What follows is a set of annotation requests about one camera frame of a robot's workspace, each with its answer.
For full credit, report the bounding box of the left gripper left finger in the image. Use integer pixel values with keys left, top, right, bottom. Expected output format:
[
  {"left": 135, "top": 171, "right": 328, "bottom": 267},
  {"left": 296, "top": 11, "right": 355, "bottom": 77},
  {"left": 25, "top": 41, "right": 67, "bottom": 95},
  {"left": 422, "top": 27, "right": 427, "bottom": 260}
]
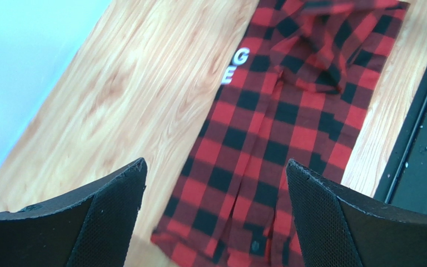
[{"left": 0, "top": 158, "right": 147, "bottom": 266}]

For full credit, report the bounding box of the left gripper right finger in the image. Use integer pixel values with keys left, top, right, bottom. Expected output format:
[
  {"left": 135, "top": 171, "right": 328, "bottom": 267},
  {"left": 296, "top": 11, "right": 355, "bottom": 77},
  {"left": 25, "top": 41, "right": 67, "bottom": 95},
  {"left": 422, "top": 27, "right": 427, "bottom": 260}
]
[{"left": 286, "top": 159, "right": 427, "bottom": 267}]

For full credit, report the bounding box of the red black plaid shirt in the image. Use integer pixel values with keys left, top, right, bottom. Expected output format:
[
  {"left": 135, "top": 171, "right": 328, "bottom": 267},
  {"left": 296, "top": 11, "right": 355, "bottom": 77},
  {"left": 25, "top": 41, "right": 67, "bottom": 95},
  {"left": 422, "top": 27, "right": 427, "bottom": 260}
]
[{"left": 151, "top": 1, "right": 409, "bottom": 266}]

